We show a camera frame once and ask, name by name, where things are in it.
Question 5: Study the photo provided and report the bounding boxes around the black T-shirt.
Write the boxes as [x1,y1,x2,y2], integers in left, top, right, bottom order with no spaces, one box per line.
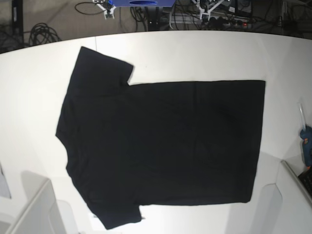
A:
[56,47,266,230]

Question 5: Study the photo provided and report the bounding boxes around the blue box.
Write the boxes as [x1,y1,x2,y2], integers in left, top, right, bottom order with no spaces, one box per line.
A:
[112,0,176,7]

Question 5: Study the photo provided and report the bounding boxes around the black robot arm on image left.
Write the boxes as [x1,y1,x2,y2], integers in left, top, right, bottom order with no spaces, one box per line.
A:
[92,0,116,19]

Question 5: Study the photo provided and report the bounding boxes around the black power strip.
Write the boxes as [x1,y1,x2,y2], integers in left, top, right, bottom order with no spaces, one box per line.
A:
[203,17,250,28]

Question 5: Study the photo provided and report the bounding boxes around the coiled black cable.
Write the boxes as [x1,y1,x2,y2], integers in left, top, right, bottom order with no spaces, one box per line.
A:
[28,22,62,46]

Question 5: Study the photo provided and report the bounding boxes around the blue glue gun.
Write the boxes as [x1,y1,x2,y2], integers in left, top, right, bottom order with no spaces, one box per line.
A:
[298,102,312,168]

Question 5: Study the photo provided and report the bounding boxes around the black keyboard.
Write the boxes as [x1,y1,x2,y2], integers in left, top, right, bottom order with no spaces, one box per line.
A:
[298,168,312,195]

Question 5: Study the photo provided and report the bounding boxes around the black robot arm on image right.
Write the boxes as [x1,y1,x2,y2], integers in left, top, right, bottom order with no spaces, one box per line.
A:
[191,0,225,20]

